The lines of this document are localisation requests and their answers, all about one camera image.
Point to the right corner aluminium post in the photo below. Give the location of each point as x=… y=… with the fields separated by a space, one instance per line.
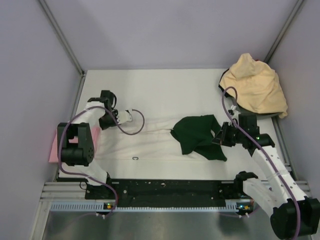
x=297 y=8

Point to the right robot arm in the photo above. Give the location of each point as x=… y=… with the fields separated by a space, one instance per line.
x=292 y=213

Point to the pink folded t shirt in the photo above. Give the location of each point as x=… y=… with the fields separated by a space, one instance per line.
x=53 y=157

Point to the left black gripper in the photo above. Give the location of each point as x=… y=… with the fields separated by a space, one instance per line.
x=105 y=126

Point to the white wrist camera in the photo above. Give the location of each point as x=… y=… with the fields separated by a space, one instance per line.
x=233 y=112
x=125 y=116

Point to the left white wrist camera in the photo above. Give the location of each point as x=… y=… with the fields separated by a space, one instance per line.
x=125 y=116

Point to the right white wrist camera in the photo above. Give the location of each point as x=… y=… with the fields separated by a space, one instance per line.
x=233 y=112

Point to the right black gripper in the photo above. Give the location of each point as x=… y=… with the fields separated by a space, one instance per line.
x=221 y=138

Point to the beige t shirt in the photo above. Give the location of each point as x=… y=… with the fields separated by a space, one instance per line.
x=257 y=85

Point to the grey slotted cable duct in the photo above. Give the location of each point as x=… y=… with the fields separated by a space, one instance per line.
x=106 y=207

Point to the left corner aluminium post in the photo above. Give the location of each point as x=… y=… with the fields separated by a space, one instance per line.
x=60 y=36

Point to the white and green t shirt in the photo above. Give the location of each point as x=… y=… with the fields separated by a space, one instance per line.
x=162 y=139

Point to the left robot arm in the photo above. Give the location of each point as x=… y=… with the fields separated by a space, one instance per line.
x=75 y=139

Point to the dark grey bin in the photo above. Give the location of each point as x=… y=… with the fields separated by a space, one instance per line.
x=260 y=116

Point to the corner aluminium post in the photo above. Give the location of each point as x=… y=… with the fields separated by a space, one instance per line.
x=297 y=8
x=60 y=36

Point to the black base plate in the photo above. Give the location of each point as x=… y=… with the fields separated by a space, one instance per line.
x=179 y=201

